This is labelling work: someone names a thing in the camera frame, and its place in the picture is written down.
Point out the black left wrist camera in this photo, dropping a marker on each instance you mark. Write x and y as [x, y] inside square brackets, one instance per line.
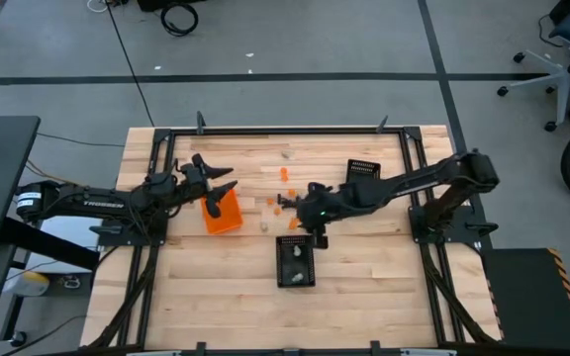
[194, 175]

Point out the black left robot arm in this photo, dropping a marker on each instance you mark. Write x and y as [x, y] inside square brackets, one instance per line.
[102, 204]

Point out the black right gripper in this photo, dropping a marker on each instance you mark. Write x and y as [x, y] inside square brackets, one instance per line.
[322, 207]

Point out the metal carabiner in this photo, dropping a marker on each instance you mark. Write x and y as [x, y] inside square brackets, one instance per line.
[69, 282]

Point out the black hazard striped platform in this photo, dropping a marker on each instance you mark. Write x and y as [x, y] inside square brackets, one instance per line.
[527, 296]

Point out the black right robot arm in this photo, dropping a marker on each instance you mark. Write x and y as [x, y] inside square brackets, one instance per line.
[413, 180]

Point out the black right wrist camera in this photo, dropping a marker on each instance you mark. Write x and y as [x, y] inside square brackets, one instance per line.
[320, 241]

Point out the orange plastic basket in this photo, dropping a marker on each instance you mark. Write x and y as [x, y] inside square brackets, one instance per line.
[230, 220]

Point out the black metal table frame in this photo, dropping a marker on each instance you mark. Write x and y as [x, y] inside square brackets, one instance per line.
[285, 131]

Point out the white flat board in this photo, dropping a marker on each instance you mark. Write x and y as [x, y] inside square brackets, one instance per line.
[67, 237]

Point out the white plastic skull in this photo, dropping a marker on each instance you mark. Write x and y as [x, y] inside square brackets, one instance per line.
[297, 251]
[296, 278]
[287, 154]

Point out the small green object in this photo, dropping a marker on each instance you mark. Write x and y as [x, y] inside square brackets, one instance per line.
[264, 226]

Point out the black plastic basket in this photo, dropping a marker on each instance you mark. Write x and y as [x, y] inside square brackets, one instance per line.
[364, 169]
[305, 264]

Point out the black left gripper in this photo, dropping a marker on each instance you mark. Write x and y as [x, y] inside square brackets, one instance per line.
[191, 197]

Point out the black diagonal beam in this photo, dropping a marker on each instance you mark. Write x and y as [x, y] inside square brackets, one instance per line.
[47, 242]

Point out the grey blue office chair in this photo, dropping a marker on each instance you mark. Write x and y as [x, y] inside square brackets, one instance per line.
[562, 79]

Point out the white yellow round device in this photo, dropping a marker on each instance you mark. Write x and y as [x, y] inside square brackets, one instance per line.
[28, 284]

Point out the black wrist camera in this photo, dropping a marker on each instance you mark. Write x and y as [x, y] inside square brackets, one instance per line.
[320, 241]
[194, 175]

